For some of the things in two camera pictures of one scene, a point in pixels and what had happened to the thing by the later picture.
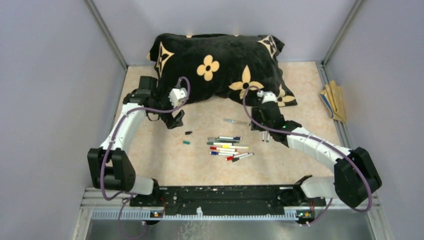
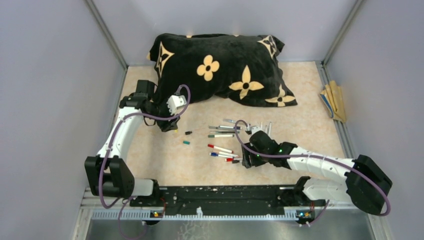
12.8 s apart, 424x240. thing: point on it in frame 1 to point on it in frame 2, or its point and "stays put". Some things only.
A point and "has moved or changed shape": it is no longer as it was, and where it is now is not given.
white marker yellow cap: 230,146 has moved or changed shape
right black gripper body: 256,114 to 256,159
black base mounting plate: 228,199 stays put
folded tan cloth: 332,95 stays put
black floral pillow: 215,66 stays put
